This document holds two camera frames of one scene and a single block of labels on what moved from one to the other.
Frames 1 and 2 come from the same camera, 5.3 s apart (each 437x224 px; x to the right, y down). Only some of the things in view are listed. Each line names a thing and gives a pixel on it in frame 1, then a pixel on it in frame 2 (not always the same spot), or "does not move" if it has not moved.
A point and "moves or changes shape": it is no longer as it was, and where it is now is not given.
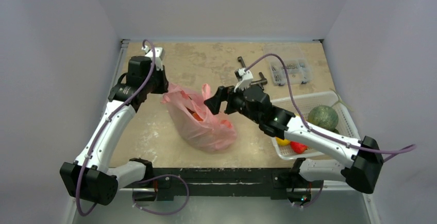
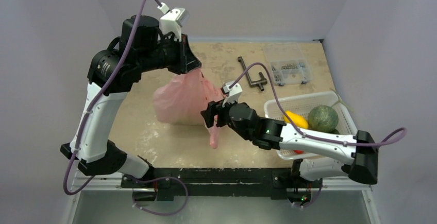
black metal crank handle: [263, 81] does not move
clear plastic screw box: [299, 69] does not move
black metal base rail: [279, 183] does not move
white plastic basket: [306, 103] does not move
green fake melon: [325, 116] does not move
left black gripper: [164, 84] → [186, 61]
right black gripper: [231, 99] → [216, 113]
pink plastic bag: [195, 125] moves or changes shape
